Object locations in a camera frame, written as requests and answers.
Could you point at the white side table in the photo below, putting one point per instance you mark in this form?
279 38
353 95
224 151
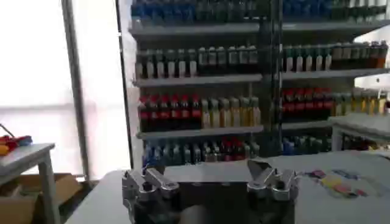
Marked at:
359 123

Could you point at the small white table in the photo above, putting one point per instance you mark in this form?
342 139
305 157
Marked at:
27 156

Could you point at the shelf rack with bottles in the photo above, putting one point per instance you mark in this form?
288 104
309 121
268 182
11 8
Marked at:
213 88

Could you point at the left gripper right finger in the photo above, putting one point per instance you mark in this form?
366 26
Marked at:
274 184

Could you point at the red yellow blue toys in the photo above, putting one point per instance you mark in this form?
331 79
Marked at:
12 143

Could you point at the grey metal window post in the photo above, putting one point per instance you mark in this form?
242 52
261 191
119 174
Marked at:
76 91

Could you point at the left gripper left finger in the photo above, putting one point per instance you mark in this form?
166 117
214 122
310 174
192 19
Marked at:
143 182

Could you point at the pale shirt with colourful print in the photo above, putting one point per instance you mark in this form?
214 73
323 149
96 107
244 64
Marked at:
335 182

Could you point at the brown cardboard box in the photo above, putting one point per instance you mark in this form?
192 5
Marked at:
64 187

